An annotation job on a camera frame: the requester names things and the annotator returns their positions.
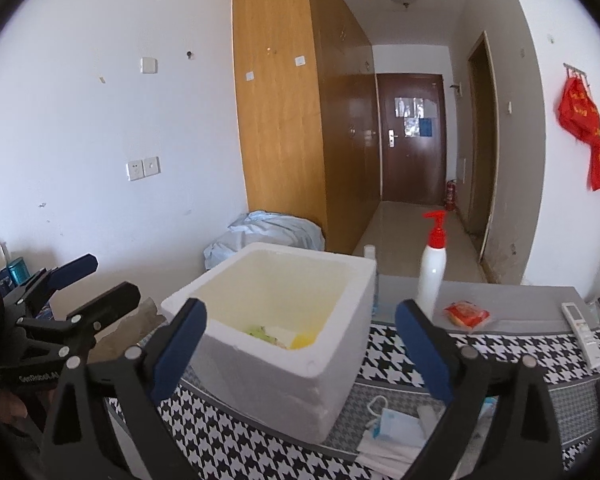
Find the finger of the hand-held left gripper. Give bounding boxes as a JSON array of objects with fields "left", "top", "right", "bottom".
[
  {"left": 17, "top": 281, "right": 142, "bottom": 363},
  {"left": 2, "top": 254, "right": 99, "bottom": 318}
]

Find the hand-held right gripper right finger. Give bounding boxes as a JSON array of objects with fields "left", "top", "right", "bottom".
[{"left": 394, "top": 299, "right": 566, "bottom": 480}]

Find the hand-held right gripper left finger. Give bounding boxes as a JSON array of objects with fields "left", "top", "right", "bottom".
[{"left": 40, "top": 297, "right": 208, "bottom": 480}]

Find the white foam box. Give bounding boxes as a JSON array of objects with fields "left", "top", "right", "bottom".
[{"left": 160, "top": 242, "right": 378, "bottom": 445}]

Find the brown paper bag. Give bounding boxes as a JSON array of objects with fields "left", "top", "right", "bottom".
[{"left": 87, "top": 297, "right": 166, "bottom": 361}]

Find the red snack packet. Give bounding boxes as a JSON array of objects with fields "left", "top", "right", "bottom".
[{"left": 442, "top": 301, "right": 491, "bottom": 333}]

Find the white pump bottle red top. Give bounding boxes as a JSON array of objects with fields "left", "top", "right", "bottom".
[{"left": 416, "top": 210, "right": 448, "bottom": 321}]

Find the yellow sponge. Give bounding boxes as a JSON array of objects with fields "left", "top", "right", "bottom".
[{"left": 290, "top": 332, "right": 322, "bottom": 352}]

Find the white plastic packet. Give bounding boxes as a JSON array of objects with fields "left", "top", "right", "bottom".
[{"left": 355, "top": 437, "right": 423, "bottom": 467}]

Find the houndstooth blanket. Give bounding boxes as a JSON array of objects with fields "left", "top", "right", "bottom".
[{"left": 105, "top": 280, "right": 600, "bottom": 480}]

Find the light blue bedding pile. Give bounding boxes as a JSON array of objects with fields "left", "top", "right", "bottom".
[{"left": 203, "top": 210, "right": 326, "bottom": 271}]

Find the white remote control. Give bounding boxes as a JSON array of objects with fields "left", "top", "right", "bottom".
[{"left": 561, "top": 302, "right": 600, "bottom": 367}]

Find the dark brown entry door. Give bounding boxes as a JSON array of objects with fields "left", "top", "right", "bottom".
[{"left": 376, "top": 72, "right": 448, "bottom": 206}]

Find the white door notice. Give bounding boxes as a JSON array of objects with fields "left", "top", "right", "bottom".
[{"left": 394, "top": 96, "right": 437, "bottom": 116}]

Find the wooden wardrobe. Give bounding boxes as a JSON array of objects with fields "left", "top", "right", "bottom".
[{"left": 231, "top": 0, "right": 381, "bottom": 256}]

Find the red hanging cloth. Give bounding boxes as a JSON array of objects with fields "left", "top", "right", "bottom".
[{"left": 557, "top": 77, "right": 600, "bottom": 192}]

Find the wooden doorway frame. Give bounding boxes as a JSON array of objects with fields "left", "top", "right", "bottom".
[{"left": 467, "top": 30, "right": 501, "bottom": 266}]

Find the metal wall hook rack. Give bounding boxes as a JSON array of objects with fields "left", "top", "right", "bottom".
[{"left": 563, "top": 62, "right": 592, "bottom": 86}]

